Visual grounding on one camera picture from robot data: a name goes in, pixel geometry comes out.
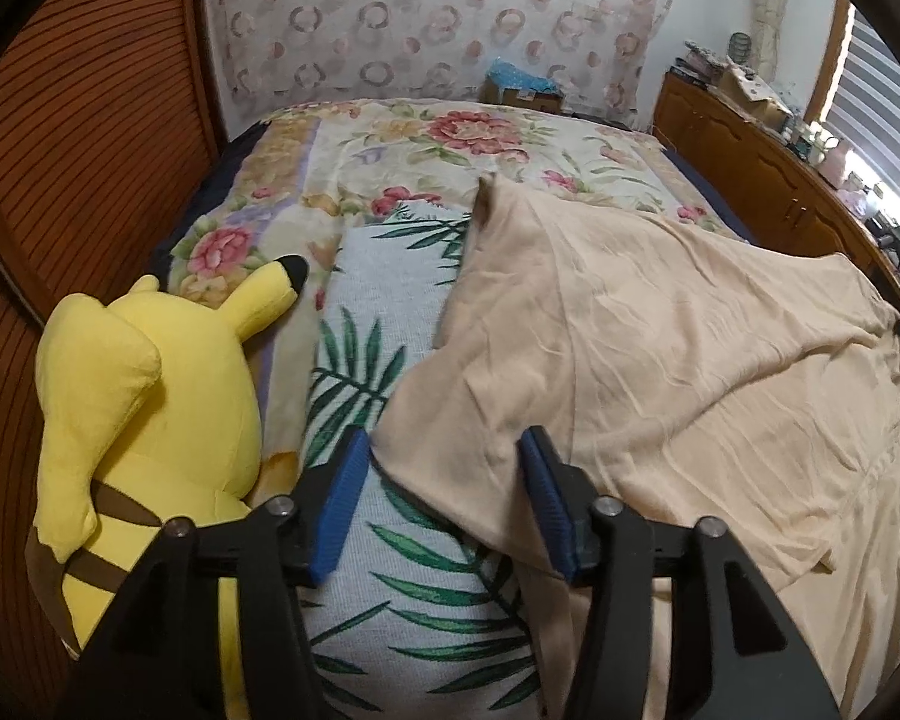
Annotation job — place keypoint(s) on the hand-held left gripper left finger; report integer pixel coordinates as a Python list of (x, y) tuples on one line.
[(341, 510)]

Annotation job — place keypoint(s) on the pink bottle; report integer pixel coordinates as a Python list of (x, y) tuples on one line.
[(838, 159)]

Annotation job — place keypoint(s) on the wooden window frame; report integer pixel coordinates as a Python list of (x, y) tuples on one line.
[(829, 60)]

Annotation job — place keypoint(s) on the leaf print blanket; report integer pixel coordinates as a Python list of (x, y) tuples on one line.
[(379, 277)]

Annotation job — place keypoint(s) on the circle patterned wall curtain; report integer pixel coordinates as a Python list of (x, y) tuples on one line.
[(420, 15)]

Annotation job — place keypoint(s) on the beige printed t-shirt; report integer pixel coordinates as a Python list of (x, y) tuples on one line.
[(645, 352)]

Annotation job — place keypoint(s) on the cream tied curtain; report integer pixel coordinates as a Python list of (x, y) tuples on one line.
[(769, 15)]

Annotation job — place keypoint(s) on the small desk fan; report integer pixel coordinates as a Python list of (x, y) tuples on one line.
[(739, 49)]

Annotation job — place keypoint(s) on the open cardboard box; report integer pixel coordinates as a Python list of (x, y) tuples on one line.
[(750, 94)]

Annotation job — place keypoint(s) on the dark blue bed sheet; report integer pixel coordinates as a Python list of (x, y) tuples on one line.
[(210, 180)]

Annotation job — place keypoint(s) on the floral quilt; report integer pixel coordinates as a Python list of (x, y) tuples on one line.
[(420, 157)]

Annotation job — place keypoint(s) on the striped window blind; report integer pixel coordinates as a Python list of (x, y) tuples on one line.
[(859, 90)]

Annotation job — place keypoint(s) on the cardboard box with blue cloth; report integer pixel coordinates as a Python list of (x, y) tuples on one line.
[(517, 76)]

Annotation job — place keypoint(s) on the wooden cabinet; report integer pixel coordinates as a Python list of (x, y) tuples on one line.
[(735, 135)]

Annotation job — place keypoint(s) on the yellow plush toy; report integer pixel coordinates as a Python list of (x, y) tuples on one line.
[(157, 405)]

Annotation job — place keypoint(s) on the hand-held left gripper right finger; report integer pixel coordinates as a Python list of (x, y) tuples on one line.
[(544, 502)]

